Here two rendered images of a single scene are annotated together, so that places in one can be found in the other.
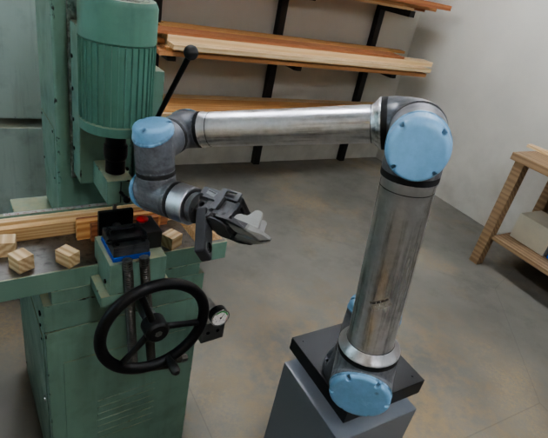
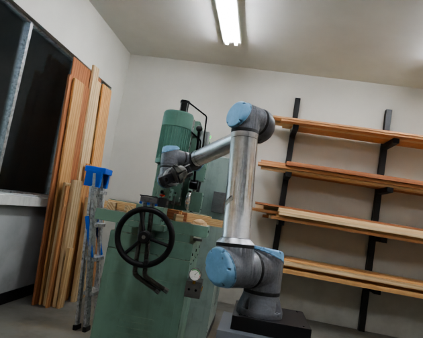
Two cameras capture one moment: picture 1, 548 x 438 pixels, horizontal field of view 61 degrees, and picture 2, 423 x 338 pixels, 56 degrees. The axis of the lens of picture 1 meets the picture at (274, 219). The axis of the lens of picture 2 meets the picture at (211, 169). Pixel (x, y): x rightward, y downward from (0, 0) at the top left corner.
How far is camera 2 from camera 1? 145 cm
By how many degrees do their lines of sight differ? 53
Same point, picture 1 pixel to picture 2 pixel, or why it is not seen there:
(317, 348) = not seen: hidden behind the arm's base
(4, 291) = (99, 213)
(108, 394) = (125, 312)
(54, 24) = not seen: hidden behind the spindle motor
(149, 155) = (164, 155)
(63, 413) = (101, 311)
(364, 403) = (218, 270)
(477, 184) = not seen: outside the picture
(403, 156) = (229, 117)
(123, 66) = (171, 133)
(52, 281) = (117, 216)
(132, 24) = (176, 117)
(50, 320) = (111, 239)
